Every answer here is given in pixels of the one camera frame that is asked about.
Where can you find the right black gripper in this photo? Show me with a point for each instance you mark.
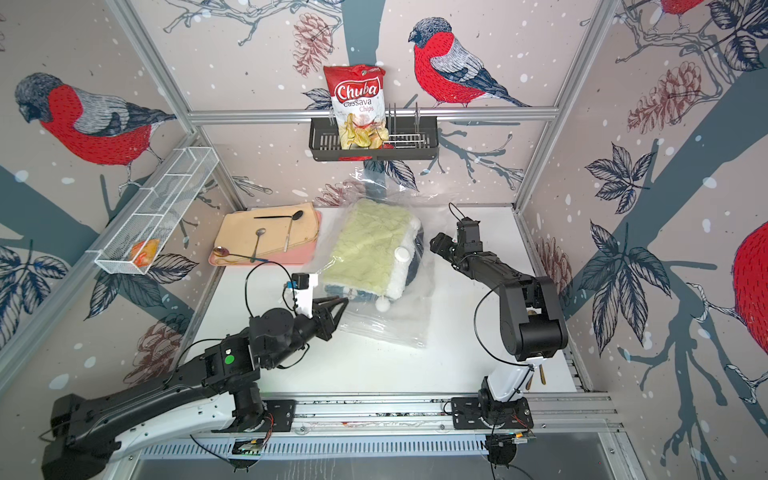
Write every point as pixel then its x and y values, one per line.
pixel 440 243

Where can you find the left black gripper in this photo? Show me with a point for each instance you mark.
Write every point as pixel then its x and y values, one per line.
pixel 323 317

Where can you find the green fleece blanket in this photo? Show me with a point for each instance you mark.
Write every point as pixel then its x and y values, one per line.
pixel 376 252

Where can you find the clear plastic vacuum bag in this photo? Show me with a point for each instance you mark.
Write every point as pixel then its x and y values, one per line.
pixel 406 320

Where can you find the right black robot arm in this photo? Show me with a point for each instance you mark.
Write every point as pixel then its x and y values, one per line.
pixel 531 324

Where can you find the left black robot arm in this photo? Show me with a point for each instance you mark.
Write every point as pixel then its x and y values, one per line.
pixel 215 391

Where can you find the red Chuba chips bag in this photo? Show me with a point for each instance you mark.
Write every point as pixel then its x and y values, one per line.
pixel 358 104

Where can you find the pink tray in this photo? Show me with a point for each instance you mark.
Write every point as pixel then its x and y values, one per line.
pixel 264 257

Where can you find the black spoon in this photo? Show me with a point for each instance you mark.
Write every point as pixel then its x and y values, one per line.
pixel 296 215

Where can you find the small silver spoon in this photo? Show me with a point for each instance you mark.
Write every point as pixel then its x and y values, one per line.
pixel 259 233

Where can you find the beige wooden cutting board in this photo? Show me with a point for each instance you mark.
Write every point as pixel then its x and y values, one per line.
pixel 240 231

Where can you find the gold spoon pair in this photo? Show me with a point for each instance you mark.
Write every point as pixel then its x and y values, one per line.
pixel 536 377

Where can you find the left circuit board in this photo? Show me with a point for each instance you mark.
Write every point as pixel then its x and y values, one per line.
pixel 249 447

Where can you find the circuit board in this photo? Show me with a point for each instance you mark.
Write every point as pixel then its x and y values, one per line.
pixel 499 440
pixel 249 447

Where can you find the right circuit board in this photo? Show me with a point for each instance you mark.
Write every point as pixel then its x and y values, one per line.
pixel 499 440

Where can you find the orange item in basket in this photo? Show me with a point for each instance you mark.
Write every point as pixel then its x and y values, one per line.
pixel 143 253

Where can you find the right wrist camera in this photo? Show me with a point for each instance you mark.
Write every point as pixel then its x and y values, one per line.
pixel 468 231

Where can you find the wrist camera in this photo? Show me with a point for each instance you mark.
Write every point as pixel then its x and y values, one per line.
pixel 468 231
pixel 302 286

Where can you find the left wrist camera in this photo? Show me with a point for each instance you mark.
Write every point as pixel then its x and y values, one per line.
pixel 302 286

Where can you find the silver white-handled spoon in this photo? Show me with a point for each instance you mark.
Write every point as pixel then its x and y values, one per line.
pixel 289 231

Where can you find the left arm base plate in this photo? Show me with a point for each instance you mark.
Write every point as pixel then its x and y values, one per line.
pixel 262 416

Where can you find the dark grey wall rack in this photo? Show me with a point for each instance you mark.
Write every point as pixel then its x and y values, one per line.
pixel 396 137

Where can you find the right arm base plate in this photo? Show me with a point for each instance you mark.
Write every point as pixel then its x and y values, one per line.
pixel 469 413

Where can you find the white wire basket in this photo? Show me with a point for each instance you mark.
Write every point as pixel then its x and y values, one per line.
pixel 160 208

